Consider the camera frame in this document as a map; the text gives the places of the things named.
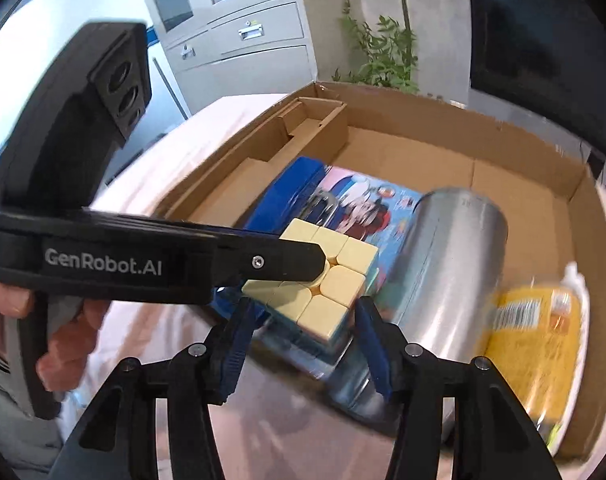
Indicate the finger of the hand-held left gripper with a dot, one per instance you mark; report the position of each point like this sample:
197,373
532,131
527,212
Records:
278,262

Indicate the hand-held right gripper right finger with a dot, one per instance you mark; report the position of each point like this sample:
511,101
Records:
375,350

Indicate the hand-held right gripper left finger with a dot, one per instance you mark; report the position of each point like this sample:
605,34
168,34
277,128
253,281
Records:
238,350

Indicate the pastel puzzle cube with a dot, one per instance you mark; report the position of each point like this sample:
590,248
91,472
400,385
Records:
343,280

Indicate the silver metal canister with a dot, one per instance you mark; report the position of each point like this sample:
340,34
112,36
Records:
443,270

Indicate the cartoon printed board game box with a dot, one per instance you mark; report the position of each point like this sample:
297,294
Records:
373,205

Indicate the yellow jar with black lid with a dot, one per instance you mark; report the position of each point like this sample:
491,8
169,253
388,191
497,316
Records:
533,350

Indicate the brown cardboard box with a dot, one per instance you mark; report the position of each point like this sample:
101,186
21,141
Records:
508,180

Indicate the person's left forearm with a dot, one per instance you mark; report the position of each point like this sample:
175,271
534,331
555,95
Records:
13,425

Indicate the person's left hand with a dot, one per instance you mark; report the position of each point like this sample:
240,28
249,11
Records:
73,350

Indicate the tall thin green potted tree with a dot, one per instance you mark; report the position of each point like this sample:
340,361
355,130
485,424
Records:
383,60

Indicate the grey metal filing cabinet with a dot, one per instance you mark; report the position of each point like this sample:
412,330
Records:
253,15

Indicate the black flat screen television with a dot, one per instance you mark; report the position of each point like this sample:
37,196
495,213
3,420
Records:
533,35

